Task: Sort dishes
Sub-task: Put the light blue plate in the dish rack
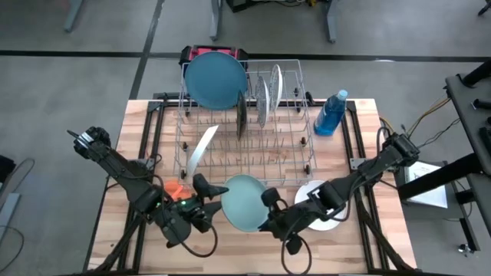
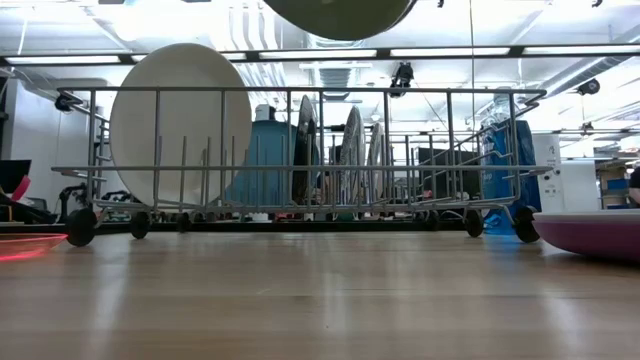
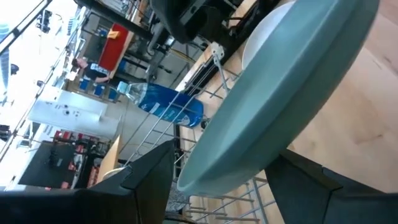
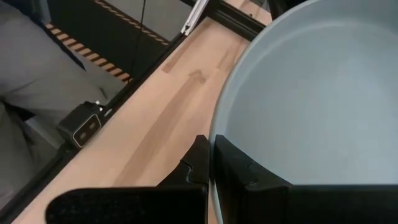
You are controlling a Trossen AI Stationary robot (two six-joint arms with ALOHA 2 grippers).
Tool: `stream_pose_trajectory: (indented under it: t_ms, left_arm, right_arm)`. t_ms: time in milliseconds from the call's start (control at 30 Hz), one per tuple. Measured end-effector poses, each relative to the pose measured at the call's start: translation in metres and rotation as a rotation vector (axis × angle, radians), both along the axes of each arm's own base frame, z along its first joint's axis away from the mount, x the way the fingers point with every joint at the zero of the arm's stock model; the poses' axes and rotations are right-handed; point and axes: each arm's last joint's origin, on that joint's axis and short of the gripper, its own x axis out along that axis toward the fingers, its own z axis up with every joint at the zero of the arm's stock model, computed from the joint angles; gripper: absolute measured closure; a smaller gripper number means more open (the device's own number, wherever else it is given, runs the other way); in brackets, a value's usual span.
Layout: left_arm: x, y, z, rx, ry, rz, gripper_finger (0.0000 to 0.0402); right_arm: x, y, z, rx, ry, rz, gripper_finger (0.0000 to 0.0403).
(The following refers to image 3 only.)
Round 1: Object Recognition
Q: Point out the person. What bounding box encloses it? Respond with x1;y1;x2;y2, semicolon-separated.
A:
70;57;110;84

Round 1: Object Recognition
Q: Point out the wooden panel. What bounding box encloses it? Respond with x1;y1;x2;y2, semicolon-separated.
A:
96;135;122;184

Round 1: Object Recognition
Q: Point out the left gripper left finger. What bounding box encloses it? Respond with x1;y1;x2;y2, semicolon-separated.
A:
90;139;177;224

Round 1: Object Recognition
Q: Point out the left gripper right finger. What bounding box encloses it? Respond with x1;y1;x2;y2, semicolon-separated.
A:
266;149;386;224

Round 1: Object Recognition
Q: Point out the pale teal plate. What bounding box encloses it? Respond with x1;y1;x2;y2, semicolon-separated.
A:
176;0;381;197

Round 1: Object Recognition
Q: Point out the red board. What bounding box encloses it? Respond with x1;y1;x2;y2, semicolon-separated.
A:
98;22;130;72

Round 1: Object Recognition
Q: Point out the grey wire dish rack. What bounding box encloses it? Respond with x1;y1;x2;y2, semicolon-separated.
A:
119;43;280;224

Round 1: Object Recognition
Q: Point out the white cabinet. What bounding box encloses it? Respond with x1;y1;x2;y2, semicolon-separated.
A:
27;88;121;140

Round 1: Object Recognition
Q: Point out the blue dish soap bottle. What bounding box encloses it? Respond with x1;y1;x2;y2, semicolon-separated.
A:
117;81;205;129

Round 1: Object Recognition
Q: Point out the black work table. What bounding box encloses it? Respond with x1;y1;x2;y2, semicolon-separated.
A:
17;141;91;190

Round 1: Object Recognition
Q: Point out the black white floral plate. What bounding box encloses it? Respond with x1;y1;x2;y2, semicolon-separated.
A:
164;182;191;218

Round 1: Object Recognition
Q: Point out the light green plate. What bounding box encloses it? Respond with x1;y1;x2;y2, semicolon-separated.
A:
241;0;297;70

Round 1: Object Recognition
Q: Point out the black table frame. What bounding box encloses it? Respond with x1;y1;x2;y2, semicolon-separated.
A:
174;0;280;97

